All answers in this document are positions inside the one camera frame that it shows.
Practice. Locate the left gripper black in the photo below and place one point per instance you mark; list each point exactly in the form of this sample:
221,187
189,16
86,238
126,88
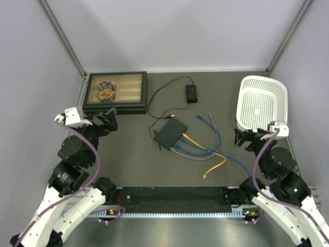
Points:
109,118

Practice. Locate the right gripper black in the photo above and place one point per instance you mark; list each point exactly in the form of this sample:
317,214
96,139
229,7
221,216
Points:
240,136

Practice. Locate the black network switch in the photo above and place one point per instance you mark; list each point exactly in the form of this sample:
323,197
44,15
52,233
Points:
170,133

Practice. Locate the black power adapter with cord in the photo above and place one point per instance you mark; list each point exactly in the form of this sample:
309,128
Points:
191,97

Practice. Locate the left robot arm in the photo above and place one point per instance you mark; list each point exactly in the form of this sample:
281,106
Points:
70,195

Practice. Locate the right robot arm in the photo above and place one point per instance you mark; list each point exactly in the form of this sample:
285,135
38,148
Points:
278,190

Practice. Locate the black jewelry display box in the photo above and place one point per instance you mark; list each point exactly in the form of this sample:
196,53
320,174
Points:
127,92

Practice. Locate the white perforated plastic basket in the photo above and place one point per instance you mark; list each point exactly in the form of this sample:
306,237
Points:
261,100

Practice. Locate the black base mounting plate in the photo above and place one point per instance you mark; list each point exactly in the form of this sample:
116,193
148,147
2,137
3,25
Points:
178,200

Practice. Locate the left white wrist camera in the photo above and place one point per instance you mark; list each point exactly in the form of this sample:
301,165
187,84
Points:
73,117

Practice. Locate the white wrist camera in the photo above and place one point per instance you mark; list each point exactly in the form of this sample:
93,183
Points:
276,130
73,117

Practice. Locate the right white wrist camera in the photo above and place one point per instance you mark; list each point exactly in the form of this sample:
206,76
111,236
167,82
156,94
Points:
276,130

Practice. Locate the white slotted cable duct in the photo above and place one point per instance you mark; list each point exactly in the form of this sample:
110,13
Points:
234,213

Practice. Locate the aluminium frame rail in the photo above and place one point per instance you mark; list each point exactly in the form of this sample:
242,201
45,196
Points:
315,195

